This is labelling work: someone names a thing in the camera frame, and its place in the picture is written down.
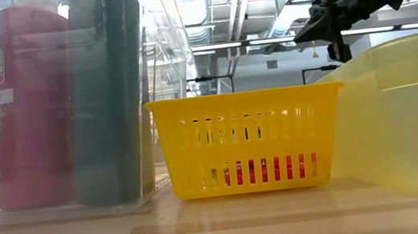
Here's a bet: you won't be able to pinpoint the large orange-handled scissors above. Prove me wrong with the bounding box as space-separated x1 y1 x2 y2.
198 150 321 193

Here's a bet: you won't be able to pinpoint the teal paint bottle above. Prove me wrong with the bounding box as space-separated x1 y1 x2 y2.
49 0 166 211

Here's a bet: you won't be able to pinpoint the red paint bottle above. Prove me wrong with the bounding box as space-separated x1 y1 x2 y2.
0 0 94 214

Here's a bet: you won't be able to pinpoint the ceiling light strip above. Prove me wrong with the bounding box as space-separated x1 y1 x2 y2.
191 16 418 59

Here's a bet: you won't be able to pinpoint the yellow slotted plastic basket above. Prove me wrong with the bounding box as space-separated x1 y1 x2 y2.
144 76 357 208

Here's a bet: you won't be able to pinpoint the clear plastic bin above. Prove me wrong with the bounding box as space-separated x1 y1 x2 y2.
0 0 213 231

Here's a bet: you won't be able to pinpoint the yellow hanging cord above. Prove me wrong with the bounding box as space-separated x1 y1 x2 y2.
309 40 320 59

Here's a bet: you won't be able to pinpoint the black frame rig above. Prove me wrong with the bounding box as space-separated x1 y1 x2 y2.
301 63 341 85

